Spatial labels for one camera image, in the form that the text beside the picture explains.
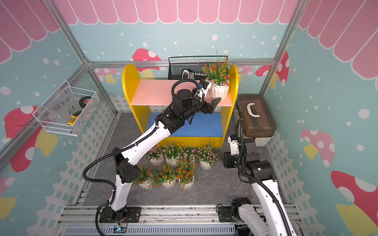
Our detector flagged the orange flower pot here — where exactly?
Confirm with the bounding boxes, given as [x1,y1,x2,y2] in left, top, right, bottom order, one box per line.
[202,55,238,100]
[153,164,177,189]
[176,161,196,192]
[135,165,152,190]

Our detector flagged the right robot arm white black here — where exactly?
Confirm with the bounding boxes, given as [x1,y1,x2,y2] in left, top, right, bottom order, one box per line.
[223,119,297,236]

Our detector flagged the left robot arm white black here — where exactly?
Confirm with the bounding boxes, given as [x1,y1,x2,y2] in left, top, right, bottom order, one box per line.
[82,79,221,235]

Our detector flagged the yellow rack pink blue shelves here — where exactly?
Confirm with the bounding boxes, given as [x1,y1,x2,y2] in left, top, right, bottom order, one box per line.
[122,65,239,147]

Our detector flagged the pink flower pot far right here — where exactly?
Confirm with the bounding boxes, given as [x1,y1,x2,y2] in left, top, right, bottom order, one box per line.
[196,142,219,171]

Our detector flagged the pink flower pot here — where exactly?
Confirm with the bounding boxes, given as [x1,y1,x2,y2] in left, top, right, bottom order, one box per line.
[162,143,180,169]
[179,145,196,163]
[196,142,219,171]
[148,145,164,166]

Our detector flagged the black white label maker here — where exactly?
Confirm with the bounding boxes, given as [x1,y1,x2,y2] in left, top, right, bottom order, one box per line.
[182,69,207,80]

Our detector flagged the brown lid storage box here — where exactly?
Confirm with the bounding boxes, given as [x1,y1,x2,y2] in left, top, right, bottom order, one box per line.
[236,94,277,147]

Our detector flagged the pink flower pot far left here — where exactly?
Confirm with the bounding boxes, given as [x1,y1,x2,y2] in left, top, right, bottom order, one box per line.
[148,145,164,166]

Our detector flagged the black tape roll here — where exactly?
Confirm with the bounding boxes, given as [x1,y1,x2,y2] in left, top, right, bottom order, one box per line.
[79,96,92,109]

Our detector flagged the small green circuit board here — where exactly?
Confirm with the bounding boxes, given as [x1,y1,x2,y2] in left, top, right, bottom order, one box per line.
[113,226,128,234]

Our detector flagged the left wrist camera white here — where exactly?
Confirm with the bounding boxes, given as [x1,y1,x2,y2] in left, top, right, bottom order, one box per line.
[198,80,212,98]

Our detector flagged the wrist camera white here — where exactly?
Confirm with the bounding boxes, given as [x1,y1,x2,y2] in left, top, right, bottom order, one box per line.
[198,80,212,98]
[227,134,239,156]

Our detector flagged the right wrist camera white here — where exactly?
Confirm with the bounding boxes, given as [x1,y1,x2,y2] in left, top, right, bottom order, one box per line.
[227,134,239,156]

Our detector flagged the black wire mesh basket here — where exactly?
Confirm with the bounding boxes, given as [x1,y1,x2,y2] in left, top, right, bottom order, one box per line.
[168,55,228,80]

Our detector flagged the yellow handled tool in basket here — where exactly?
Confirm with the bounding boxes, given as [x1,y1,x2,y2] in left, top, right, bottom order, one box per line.
[68,111,81,125]

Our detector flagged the white wire wall basket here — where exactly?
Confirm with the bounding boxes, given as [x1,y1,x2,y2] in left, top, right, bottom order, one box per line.
[32,81,99,137]

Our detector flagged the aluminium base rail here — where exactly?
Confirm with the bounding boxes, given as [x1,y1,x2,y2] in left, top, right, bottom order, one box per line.
[52,205,250,236]

